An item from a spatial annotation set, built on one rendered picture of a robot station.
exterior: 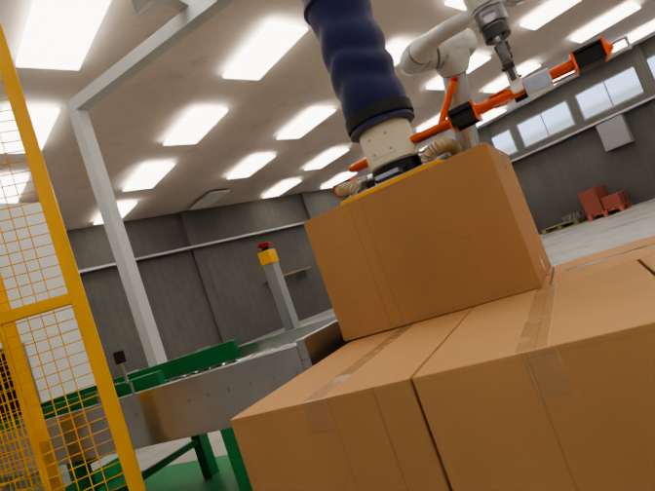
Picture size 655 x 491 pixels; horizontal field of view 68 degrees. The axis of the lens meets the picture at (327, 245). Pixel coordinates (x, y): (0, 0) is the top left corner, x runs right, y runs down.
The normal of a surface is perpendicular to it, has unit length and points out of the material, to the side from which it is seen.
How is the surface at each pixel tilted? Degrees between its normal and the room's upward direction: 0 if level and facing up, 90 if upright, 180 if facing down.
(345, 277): 90
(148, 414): 90
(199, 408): 90
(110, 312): 90
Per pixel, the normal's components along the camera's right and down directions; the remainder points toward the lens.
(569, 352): -0.44, 0.08
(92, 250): 0.63, -0.29
